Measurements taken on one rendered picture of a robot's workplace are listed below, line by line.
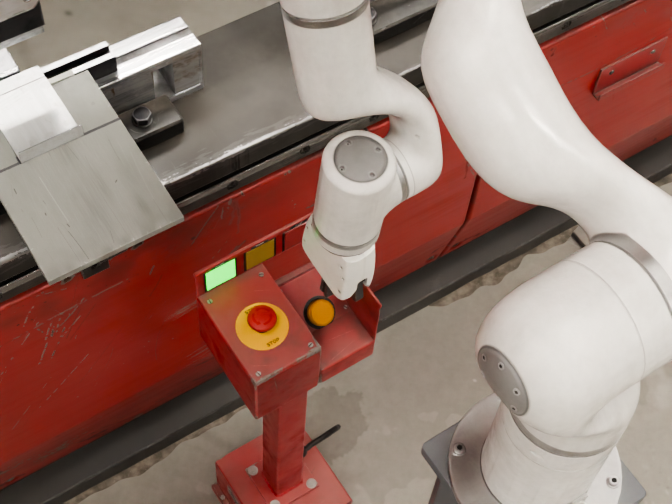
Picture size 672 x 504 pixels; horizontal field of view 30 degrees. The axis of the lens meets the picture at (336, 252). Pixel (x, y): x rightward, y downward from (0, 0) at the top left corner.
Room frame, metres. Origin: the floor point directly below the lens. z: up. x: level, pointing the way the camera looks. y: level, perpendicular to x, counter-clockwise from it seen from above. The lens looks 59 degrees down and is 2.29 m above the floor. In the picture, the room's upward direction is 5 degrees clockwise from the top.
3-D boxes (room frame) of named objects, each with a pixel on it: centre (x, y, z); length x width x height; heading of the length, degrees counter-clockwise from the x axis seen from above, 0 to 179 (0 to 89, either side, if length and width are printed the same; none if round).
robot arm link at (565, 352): (0.50, -0.21, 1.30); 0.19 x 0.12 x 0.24; 128
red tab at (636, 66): (1.46, -0.49, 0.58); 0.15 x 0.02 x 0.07; 127
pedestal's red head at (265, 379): (0.82, 0.06, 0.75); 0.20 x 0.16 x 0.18; 128
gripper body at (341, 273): (0.82, -0.01, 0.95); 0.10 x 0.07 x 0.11; 38
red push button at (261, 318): (0.78, 0.09, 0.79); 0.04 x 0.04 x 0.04
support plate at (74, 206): (0.86, 0.34, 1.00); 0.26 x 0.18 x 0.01; 37
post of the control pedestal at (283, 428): (0.82, 0.06, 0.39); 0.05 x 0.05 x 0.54; 38
